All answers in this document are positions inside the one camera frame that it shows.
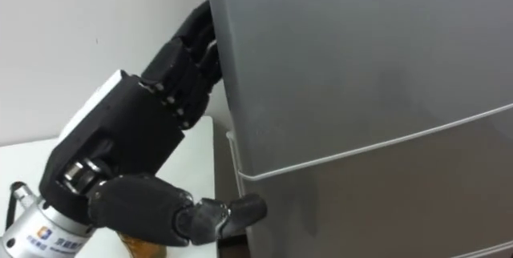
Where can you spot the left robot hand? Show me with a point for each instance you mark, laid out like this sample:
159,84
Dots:
132,130

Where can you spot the grey fridge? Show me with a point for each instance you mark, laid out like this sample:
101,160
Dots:
360,110

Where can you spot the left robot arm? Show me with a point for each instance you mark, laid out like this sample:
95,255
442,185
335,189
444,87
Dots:
42,230

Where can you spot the white cabinet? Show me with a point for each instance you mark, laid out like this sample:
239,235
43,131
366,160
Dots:
188,162

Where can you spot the amber glass bottle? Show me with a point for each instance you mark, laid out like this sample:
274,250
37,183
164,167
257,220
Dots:
142,248

